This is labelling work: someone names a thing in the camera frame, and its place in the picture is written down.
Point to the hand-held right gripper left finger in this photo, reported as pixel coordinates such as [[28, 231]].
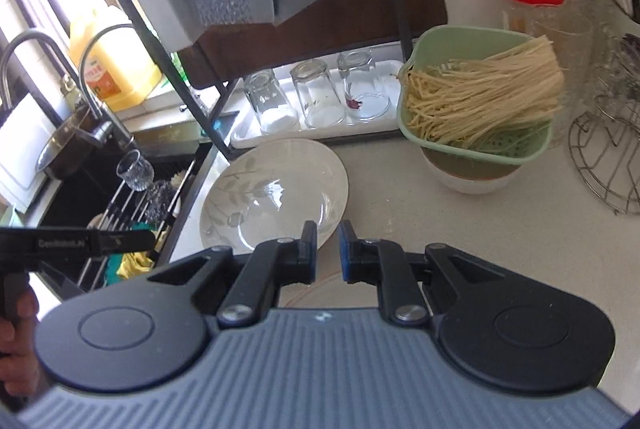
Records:
[[310, 254]]

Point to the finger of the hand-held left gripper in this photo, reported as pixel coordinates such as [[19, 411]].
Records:
[[127, 241]]

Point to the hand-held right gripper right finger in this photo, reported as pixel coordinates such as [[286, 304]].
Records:
[[345, 254]]

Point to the leaf print white plate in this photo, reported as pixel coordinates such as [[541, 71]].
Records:
[[270, 194]]

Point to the person's left hand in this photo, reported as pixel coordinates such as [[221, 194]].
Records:
[[20, 334]]

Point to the yellow cloth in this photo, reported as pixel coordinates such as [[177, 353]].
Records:
[[137, 261]]

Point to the sink drying rack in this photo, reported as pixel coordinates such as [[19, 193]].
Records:
[[120, 209]]

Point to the small stemmed glass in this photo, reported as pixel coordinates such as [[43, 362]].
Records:
[[134, 169]]

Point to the steel cooking pot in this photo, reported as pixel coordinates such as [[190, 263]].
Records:
[[65, 144]]

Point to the white plastic cutting board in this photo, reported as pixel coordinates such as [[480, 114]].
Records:
[[20, 149]]

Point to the steel kitchen faucet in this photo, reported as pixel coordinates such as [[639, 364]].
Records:
[[95, 129]]

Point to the white drip tray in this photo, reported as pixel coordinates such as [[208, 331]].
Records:
[[240, 136]]

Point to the white bowl with brown rim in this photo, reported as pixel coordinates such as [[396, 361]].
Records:
[[470, 179]]

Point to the black metal dish rack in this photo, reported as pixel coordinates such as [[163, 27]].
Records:
[[210, 119]]

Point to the clear drinking glass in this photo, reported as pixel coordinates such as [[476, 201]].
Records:
[[317, 94], [267, 104], [362, 84]]

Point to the yellow oil bottle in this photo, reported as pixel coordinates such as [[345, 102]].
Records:
[[120, 69]]

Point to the green plastic colander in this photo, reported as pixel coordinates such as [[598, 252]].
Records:
[[500, 149]]

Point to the pale dried noodles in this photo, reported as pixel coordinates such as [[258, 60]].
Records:
[[475, 94]]

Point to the cluster of clear glass cups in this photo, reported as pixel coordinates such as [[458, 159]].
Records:
[[617, 64]]

